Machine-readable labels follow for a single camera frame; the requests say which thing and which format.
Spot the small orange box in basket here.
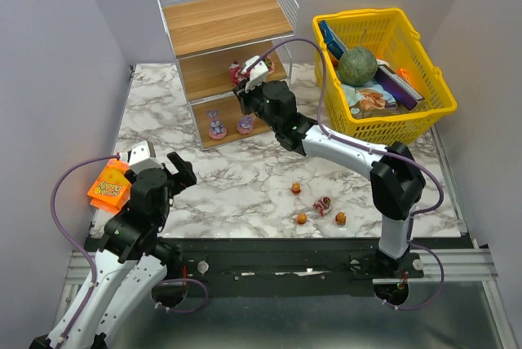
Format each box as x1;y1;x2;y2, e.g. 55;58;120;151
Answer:
397;68;412;85

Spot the orange sponge box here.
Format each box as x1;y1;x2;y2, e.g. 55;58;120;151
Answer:
87;158;131;215

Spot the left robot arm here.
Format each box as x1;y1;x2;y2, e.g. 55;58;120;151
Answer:
30;150;197;348

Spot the pink bear toy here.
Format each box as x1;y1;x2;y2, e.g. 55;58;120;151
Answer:
229;61;248;87

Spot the purple bunny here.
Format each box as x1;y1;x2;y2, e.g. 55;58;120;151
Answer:
237;115;254;135
206;110;228;140

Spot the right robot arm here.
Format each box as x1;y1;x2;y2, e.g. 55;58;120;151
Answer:
233;81;426;261

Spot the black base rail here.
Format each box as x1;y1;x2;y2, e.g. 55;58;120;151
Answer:
154;236;472;304

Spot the orange burger toy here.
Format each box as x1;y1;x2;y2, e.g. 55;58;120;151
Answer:
294;213;307;225

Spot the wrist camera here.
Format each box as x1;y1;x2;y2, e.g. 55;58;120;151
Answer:
241;55;271;93
117;140;162;174

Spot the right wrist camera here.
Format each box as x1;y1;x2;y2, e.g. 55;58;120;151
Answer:
241;55;271;93

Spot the yellow plastic basket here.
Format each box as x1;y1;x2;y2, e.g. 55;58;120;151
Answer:
312;8;458;145

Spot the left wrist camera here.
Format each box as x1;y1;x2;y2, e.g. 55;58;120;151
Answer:
117;140;162;174

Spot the pink strawberry cake toy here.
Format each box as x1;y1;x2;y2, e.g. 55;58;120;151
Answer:
263;56;275;74

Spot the small orange bear toy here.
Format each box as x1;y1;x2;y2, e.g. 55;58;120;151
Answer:
291;183;301;195

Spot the white wire wooden shelf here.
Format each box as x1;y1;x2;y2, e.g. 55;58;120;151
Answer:
157;0;299;150

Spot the green melon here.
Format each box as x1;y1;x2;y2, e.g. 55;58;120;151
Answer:
338;46;378;86

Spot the red white cake toy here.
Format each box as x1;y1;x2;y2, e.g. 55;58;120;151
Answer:
313;196;331;217

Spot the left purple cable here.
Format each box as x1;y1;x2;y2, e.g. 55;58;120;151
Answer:
50;155;123;346

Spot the blue book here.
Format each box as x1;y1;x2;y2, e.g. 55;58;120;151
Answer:
318;20;347;60

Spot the purple box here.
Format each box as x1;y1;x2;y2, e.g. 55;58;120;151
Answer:
374;64;425;111

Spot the orange duck toy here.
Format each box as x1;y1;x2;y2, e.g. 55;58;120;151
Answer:
334;212;347;226

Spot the snack bag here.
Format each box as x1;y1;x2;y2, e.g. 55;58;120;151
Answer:
341;82;400;119

